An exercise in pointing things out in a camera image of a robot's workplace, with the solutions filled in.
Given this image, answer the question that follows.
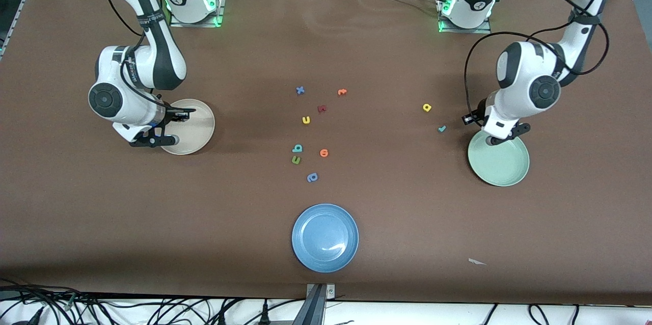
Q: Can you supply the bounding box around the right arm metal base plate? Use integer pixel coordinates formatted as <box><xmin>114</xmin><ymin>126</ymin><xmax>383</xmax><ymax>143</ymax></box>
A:
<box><xmin>169</xmin><ymin>0</ymin><xmax>225</xmax><ymax>28</ymax></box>

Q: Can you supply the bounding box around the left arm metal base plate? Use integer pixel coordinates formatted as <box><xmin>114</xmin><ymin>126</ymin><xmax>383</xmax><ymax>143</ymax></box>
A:
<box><xmin>438</xmin><ymin>0</ymin><xmax>492</xmax><ymax>34</ymax></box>

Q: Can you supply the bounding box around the blue round plate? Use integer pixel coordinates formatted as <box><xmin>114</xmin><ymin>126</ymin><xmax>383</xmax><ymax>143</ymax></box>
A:
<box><xmin>292</xmin><ymin>204</ymin><xmax>359</xmax><ymax>273</ymax></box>

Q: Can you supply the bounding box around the brown table cover sheet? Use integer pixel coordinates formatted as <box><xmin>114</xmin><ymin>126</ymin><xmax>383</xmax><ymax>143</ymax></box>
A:
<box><xmin>0</xmin><ymin>0</ymin><xmax>652</xmax><ymax>306</ymax></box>

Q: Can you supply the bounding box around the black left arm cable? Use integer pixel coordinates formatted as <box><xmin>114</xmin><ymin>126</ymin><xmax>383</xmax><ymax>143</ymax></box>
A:
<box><xmin>464</xmin><ymin>0</ymin><xmax>610</xmax><ymax>119</ymax></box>

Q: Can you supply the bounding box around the beige round plate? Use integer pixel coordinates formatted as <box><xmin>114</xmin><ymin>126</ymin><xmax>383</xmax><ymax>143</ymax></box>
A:
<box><xmin>159</xmin><ymin>99</ymin><xmax>215</xmax><ymax>155</ymax></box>

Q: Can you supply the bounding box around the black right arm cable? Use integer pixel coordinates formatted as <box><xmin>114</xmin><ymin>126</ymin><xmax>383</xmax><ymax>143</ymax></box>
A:
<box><xmin>104</xmin><ymin>0</ymin><xmax>171</xmax><ymax>109</ymax></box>

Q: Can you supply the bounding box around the pale green round plate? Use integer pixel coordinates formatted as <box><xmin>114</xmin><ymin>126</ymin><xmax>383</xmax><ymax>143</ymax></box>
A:
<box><xmin>468</xmin><ymin>129</ymin><xmax>530</xmax><ymax>186</ymax></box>

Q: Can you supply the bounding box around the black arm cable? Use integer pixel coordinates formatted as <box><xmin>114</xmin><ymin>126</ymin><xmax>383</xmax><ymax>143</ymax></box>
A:
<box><xmin>464</xmin><ymin>0</ymin><xmax>610</xmax><ymax>119</ymax></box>
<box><xmin>104</xmin><ymin>0</ymin><xmax>171</xmax><ymax>109</ymax></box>

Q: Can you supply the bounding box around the aluminium table edge bracket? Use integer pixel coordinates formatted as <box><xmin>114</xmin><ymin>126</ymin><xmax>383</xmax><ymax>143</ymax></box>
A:
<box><xmin>293</xmin><ymin>283</ymin><xmax>336</xmax><ymax>325</ymax></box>

